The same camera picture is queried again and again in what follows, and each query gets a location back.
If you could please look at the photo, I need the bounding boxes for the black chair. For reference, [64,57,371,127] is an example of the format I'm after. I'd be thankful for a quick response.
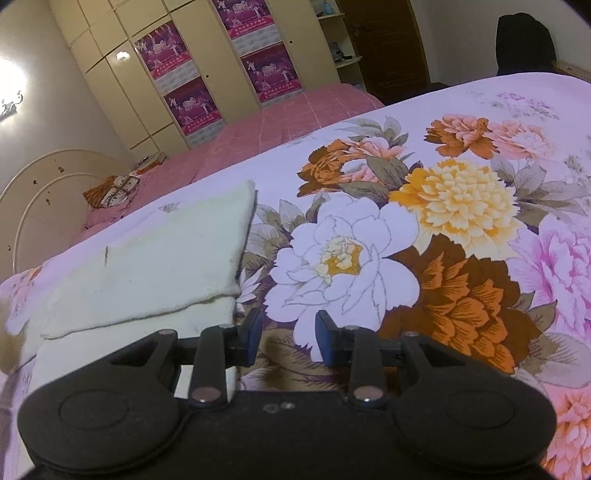
[496,13,557,77]

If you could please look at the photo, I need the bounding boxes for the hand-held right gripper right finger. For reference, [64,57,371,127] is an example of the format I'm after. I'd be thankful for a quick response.
[315,310,463,409]

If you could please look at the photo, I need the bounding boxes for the cream open shelf unit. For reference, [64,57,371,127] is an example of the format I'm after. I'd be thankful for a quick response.
[311,0,368,93]

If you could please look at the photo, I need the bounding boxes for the bright wall lamp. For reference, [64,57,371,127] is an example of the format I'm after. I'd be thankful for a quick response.
[0,55,29,123]

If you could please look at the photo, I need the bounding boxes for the floral bedsheet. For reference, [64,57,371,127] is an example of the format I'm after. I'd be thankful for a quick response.
[0,69,591,480]

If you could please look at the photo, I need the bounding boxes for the pink checked blanket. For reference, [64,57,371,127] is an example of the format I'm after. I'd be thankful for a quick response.
[69,83,387,241]

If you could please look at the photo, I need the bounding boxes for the dark items on shelf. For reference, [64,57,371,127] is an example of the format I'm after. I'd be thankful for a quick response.
[329,41,354,64]

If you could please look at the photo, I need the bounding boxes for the purple wall poster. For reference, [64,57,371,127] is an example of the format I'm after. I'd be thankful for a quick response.
[240,44,304,103]
[210,0,273,40]
[163,76,227,137]
[134,20,195,82]

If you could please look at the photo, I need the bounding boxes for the wooden furniture edge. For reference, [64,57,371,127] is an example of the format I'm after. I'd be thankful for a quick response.
[551,58,591,84]

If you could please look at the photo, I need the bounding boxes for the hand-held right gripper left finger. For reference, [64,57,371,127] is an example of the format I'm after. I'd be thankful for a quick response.
[108,308,265,409]

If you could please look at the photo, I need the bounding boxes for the cream wardrobe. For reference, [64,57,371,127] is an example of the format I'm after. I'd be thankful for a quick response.
[46,0,343,151]

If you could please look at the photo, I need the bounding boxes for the cream small garment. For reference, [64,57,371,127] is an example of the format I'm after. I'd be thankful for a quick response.
[31,179,257,400]

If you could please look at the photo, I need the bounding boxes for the orange patterned pillow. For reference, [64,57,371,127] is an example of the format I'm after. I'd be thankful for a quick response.
[83,172,142,211]

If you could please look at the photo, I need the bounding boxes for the dark wooden door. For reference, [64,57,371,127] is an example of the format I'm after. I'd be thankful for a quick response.
[335,0,437,107]

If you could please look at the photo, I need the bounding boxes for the cream round headboard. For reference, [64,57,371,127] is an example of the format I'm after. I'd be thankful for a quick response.
[0,148,136,283]

